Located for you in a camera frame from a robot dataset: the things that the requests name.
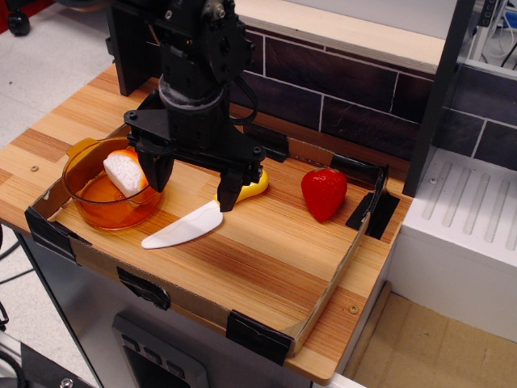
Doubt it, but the red toy strawberry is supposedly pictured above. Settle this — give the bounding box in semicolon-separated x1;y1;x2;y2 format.
301;168;348;222

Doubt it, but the white toy sink drainboard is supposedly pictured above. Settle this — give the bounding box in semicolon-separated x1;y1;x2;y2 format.
389;149;516;341

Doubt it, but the yellow handled white toy knife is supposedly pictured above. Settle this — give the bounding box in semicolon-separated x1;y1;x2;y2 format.
141;168;271;251

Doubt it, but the white and orange toy sushi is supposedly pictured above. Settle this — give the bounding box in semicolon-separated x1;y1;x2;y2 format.
103;150;149;198

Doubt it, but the cardboard fence with black tape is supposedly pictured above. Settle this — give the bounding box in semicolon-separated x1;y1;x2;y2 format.
26;139;407;373

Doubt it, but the orange transparent plastic pot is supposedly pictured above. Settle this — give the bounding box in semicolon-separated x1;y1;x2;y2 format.
62;137;162;230

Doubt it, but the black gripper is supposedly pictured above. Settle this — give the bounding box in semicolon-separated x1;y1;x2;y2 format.
124;89;266;213

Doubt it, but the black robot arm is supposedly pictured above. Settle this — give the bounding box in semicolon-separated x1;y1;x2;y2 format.
107;1;266;212

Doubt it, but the black chair caster wheel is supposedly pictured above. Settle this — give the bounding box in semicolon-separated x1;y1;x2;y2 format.
7;10;31;36

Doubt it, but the dark grey vertical post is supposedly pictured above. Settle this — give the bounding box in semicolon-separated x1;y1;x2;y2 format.
403;0;475;197

